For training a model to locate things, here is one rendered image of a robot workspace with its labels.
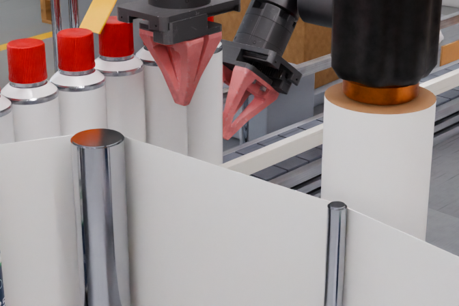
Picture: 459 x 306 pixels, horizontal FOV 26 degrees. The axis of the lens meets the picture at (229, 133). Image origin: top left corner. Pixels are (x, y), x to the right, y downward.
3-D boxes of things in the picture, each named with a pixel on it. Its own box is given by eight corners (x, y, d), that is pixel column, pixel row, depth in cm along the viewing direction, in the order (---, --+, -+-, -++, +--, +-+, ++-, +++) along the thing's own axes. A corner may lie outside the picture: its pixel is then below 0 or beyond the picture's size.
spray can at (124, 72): (115, 229, 99) (106, 29, 91) (88, 212, 102) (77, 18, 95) (158, 216, 102) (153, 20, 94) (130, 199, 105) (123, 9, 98)
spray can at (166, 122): (162, 215, 102) (157, 20, 94) (129, 200, 105) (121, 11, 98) (199, 200, 105) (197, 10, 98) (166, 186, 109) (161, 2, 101)
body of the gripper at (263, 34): (267, 66, 104) (294, 3, 106) (198, 50, 111) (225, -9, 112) (298, 91, 109) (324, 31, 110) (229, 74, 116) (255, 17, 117)
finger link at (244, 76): (220, 131, 104) (256, 51, 106) (173, 117, 109) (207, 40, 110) (255, 154, 110) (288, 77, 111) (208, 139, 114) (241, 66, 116)
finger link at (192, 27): (225, 106, 94) (224, 9, 91) (170, 126, 89) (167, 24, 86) (175, 90, 98) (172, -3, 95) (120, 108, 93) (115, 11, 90)
